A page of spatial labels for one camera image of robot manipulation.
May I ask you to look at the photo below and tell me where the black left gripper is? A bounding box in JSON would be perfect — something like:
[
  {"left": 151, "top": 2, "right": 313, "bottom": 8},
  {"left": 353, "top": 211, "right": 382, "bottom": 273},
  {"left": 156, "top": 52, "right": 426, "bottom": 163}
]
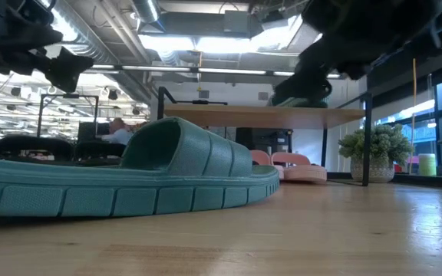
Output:
[{"left": 0, "top": 0, "right": 94, "bottom": 93}]

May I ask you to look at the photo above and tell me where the wooden shelf with black frame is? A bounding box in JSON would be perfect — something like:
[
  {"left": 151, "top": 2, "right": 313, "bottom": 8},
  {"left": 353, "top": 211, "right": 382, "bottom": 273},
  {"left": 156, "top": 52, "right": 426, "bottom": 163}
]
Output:
[{"left": 157, "top": 86, "right": 374, "bottom": 188}]

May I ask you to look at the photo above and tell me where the green rubber slide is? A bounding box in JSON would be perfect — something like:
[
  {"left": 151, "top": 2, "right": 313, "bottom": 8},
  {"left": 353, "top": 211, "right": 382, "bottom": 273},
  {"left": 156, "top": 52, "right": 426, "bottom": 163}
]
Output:
[
  {"left": 0, "top": 117, "right": 281, "bottom": 219},
  {"left": 272, "top": 95, "right": 329, "bottom": 110}
]

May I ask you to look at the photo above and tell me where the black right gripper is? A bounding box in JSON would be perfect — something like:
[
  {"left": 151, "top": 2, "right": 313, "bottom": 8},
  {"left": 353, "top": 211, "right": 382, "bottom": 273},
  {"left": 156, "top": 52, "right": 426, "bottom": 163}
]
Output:
[{"left": 272, "top": 0, "right": 429, "bottom": 104}]

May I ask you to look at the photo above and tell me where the black background cabinet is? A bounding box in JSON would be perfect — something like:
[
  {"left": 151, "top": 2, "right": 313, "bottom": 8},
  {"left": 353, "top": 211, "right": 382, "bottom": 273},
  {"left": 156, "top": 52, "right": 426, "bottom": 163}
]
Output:
[{"left": 236, "top": 127, "right": 294, "bottom": 154}]

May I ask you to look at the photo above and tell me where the person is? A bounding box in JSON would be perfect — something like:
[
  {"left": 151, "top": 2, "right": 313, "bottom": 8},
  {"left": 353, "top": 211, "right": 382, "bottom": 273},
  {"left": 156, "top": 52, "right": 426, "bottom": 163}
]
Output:
[{"left": 98, "top": 117, "right": 134, "bottom": 146}]

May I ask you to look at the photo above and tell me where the light green roll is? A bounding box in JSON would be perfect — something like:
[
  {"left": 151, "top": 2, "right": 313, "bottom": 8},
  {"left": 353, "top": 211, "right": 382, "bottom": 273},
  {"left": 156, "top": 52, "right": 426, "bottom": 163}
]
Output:
[{"left": 418, "top": 153, "right": 437, "bottom": 177}]

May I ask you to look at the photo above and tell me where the pink rubber slide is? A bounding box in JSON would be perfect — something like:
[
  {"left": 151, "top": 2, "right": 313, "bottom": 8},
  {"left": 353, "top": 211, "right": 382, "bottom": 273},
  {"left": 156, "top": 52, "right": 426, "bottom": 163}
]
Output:
[
  {"left": 249, "top": 149, "right": 285, "bottom": 181},
  {"left": 270, "top": 152, "right": 328, "bottom": 184}
]

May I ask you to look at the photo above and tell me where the green artificial potted plant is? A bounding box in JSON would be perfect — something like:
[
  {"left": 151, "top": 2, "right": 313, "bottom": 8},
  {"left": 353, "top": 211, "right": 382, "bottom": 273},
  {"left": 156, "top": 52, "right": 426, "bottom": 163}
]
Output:
[{"left": 338, "top": 123, "right": 414, "bottom": 184}]

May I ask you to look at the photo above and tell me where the black aluminium table frame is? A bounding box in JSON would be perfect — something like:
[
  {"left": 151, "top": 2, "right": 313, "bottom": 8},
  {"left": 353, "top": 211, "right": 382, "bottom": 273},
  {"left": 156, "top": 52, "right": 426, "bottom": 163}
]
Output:
[{"left": 326, "top": 171, "right": 442, "bottom": 189}]

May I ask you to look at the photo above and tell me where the hanging yellow cable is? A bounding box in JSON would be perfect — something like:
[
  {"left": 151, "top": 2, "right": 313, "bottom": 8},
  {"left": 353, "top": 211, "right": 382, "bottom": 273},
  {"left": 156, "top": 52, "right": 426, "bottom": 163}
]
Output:
[{"left": 411, "top": 57, "right": 417, "bottom": 173}]

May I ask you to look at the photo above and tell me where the black rubber slide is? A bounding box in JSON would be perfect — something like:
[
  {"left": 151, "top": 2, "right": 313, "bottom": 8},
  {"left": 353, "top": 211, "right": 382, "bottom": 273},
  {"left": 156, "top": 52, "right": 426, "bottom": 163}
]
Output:
[{"left": 0, "top": 134, "right": 74, "bottom": 162}]

